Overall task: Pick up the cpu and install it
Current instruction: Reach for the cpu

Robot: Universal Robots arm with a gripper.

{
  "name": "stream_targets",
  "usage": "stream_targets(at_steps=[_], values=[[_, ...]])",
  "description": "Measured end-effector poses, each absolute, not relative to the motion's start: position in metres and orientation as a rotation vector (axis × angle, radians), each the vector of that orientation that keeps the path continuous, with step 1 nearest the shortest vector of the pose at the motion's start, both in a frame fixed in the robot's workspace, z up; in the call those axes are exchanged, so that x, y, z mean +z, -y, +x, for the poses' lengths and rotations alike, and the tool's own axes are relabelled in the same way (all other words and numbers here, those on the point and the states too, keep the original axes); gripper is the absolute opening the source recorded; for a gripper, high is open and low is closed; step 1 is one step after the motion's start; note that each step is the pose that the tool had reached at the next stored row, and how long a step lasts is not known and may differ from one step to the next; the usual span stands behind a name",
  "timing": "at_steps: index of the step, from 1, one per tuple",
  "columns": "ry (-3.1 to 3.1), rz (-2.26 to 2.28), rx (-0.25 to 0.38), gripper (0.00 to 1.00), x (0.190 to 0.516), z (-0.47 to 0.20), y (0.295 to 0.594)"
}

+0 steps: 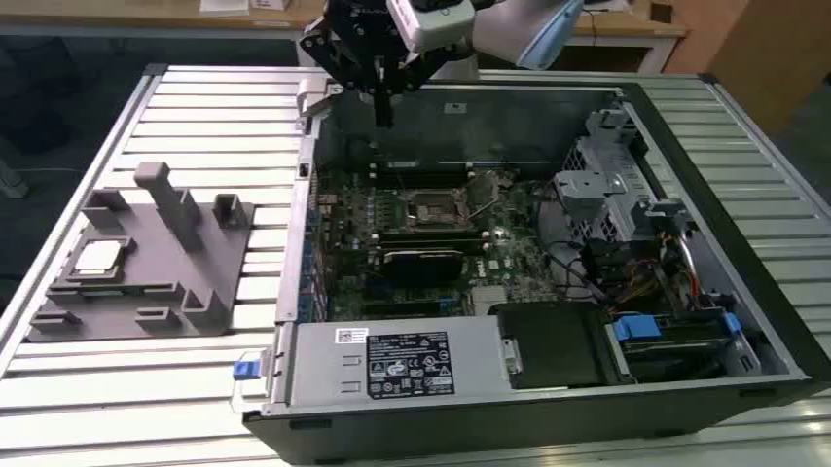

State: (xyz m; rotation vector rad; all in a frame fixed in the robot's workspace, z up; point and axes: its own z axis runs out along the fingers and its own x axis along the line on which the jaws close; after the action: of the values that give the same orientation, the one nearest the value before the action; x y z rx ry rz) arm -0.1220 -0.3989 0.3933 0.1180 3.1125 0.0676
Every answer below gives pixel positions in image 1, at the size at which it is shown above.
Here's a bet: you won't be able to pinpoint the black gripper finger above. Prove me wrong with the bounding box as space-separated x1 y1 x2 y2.
299 18 385 128
383 46 449 128

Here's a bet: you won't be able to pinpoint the silver CPU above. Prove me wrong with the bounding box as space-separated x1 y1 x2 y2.
72 238 128 273

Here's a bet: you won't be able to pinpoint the black RAM slot bank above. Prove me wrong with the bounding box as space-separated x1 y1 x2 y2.
367 160 473 180
376 229 487 253

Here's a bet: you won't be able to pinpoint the wooden desk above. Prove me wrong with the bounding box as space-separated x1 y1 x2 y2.
0 0 691 74

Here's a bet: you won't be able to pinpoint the silver metal drive cage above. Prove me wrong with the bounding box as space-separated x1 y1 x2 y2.
551 109 691 244

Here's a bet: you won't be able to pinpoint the black graphics card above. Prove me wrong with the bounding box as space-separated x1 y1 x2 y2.
379 247 467 284

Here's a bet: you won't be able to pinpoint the green motherboard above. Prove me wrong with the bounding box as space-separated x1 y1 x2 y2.
311 162 585 323

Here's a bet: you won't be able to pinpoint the black office chair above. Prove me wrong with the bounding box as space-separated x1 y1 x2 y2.
0 36 85 155

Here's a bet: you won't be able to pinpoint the silver chipset heat sink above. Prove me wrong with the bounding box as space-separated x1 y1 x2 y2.
471 285 512 305

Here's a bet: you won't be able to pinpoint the black expansion slot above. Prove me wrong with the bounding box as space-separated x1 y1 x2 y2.
360 300 439 317

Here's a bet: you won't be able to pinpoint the wooden cabinet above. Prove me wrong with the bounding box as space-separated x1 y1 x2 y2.
664 0 831 135

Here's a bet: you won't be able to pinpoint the grey stand foot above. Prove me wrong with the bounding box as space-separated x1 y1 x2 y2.
0 158 30 199

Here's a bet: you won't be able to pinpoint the grey parts rack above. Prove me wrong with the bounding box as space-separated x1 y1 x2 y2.
24 161 259 344

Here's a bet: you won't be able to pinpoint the black plastic shroud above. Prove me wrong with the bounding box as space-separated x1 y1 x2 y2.
489 301 617 390

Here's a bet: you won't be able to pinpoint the grey power supply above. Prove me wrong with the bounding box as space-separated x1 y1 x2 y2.
263 318 512 408

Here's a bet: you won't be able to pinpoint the blue disk carrier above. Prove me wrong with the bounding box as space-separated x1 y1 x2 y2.
609 310 743 346

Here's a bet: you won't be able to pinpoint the blue case latch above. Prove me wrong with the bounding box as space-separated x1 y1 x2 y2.
231 353 263 381

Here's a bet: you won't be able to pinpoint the black hard disk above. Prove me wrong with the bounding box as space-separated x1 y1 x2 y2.
619 338 732 383

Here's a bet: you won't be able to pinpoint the black PC case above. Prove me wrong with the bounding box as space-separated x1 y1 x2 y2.
240 77 831 466

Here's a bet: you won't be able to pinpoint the grey case latch handle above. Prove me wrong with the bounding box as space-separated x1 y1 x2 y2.
295 77 343 133

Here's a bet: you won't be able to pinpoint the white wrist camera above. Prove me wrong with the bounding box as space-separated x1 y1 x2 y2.
387 0 479 54

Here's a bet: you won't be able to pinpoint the yellow orange power wires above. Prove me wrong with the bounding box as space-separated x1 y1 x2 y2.
607 233 708 315

